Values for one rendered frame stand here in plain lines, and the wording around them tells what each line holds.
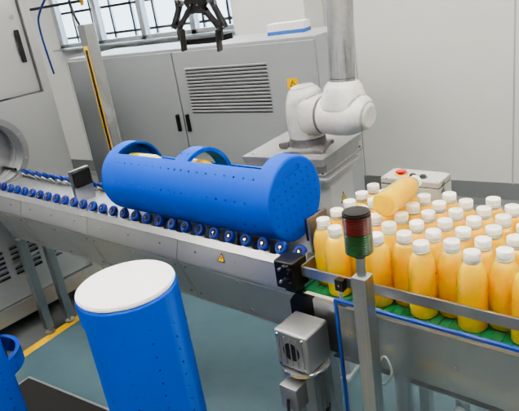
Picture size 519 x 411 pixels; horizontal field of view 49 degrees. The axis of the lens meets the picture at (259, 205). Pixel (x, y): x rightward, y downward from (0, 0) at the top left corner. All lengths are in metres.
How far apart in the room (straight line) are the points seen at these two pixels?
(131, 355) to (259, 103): 2.30
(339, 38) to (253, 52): 1.40
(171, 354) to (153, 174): 0.75
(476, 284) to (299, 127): 1.16
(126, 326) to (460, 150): 3.43
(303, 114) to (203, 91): 1.61
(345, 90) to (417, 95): 2.35
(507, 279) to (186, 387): 0.90
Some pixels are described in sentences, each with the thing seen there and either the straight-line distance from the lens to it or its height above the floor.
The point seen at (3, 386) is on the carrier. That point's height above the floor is 0.54.
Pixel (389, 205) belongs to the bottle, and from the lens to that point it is 1.58.
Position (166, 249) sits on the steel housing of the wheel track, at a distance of 2.21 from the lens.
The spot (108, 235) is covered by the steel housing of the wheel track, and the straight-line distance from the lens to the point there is 2.49.
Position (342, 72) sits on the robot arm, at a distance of 2.20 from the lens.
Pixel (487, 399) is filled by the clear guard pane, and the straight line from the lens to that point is 1.47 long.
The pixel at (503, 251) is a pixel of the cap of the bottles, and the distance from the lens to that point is 1.40.
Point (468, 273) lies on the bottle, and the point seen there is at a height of 1.06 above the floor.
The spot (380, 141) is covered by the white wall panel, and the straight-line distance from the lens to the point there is 4.70.
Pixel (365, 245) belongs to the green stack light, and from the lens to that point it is 1.25.
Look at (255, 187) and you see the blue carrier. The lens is 1.75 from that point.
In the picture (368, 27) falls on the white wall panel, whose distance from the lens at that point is 4.55.
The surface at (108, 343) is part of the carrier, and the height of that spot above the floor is 0.93.
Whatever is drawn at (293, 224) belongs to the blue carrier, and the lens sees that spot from 1.83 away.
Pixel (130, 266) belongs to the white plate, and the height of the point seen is 1.04.
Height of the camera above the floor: 1.74
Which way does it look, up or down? 21 degrees down
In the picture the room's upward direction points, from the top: 9 degrees counter-clockwise
